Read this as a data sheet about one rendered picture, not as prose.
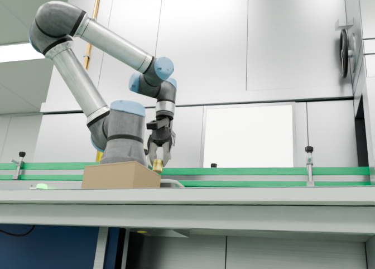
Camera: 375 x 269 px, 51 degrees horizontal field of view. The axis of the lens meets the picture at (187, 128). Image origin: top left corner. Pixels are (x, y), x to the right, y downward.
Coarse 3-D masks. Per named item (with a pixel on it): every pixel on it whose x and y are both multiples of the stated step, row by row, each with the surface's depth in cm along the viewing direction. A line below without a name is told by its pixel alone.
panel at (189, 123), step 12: (180, 108) 196; (192, 108) 195; (204, 108) 193; (216, 108) 191; (180, 120) 194; (192, 120) 192; (204, 120) 190; (180, 132) 192; (192, 132) 190; (204, 132) 188; (180, 144) 189; (192, 144) 188; (204, 144) 186; (180, 156) 187; (192, 156) 185
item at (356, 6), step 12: (348, 0) 183; (360, 0) 152; (372, 0) 151; (348, 12) 184; (360, 12) 150; (372, 12) 149; (360, 24) 148; (372, 24) 147; (348, 36) 187; (360, 36) 149; (372, 36) 145; (360, 48) 150; (372, 48) 144; (360, 60) 151; (372, 60) 142; (360, 72) 152; (372, 72) 141; (360, 84) 153; (360, 96) 154; (360, 108) 165
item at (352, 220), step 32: (32, 224) 125; (64, 224) 118; (96, 224) 114; (128, 224) 110; (160, 224) 107; (192, 224) 104; (224, 224) 101; (256, 224) 98; (288, 224) 95; (320, 224) 93; (352, 224) 90
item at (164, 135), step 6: (156, 114) 153; (162, 114) 152; (168, 114) 152; (168, 126) 155; (156, 132) 150; (162, 132) 149; (168, 132) 148; (174, 132) 155; (156, 138) 149; (162, 138) 148; (162, 144) 154; (174, 144) 154
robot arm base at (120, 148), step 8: (112, 136) 123; (120, 136) 122; (128, 136) 122; (136, 136) 123; (112, 144) 121; (120, 144) 120; (128, 144) 121; (136, 144) 122; (104, 152) 123; (112, 152) 119; (120, 152) 118; (128, 152) 119; (136, 152) 121; (144, 152) 125; (104, 160) 119; (112, 160) 117; (120, 160) 117; (128, 160) 118; (136, 160) 119; (144, 160) 122
